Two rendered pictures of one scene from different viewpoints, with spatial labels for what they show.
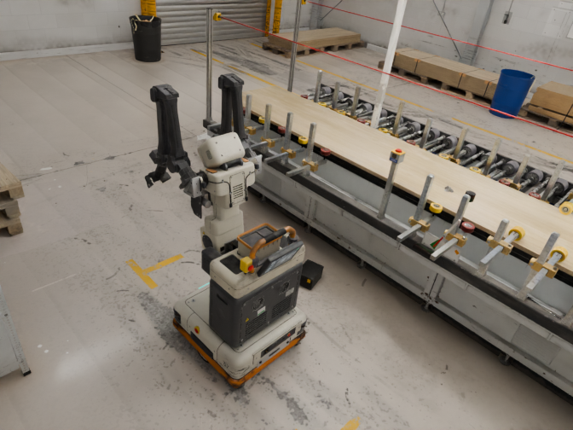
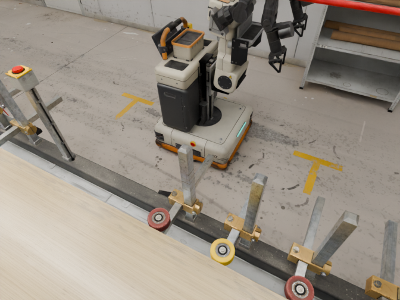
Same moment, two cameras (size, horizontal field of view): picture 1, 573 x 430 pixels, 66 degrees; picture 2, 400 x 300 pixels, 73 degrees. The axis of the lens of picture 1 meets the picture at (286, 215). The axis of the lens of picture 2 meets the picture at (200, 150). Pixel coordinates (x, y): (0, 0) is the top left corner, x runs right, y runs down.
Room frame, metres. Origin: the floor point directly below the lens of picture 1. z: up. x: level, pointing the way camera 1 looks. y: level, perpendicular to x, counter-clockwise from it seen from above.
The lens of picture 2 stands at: (3.72, -0.19, 1.78)
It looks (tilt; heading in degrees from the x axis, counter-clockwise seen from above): 48 degrees down; 168
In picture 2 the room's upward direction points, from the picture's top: 2 degrees counter-clockwise
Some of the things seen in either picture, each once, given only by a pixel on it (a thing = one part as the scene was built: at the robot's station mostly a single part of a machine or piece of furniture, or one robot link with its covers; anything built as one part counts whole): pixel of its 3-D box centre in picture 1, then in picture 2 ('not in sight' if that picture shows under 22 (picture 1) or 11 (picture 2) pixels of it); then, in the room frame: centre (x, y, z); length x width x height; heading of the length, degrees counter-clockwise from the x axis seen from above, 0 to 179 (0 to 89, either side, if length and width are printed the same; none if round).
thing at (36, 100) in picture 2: (387, 190); (51, 127); (2.65, -0.67, 0.93); 0.05 x 0.05 x 0.45; 48
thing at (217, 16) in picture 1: (213, 67); not in sight; (4.05, 0.83, 1.20); 0.15 x 0.12 x 1.00; 48
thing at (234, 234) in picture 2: (285, 154); (243, 215); (3.25, 0.07, 0.81); 0.43 x 0.03 x 0.04; 138
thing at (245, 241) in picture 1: (259, 243); (188, 44); (1.95, 0.13, 0.87); 0.23 x 0.15 x 0.11; 139
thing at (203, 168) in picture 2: (307, 167); (188, 191); (3.08, -0.11, 0.80); 0.43 x 0.03 x 0.04; 138
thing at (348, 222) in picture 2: (266, 130); (323, 252); (3.48, 0.26, 0.89); 0.04 x 0.04 x 0.48; 48
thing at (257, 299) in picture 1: (253, 279); (193, 80); (1.97, 0.15, 0.59); 0.55 x 0.34 x 0.83; 139
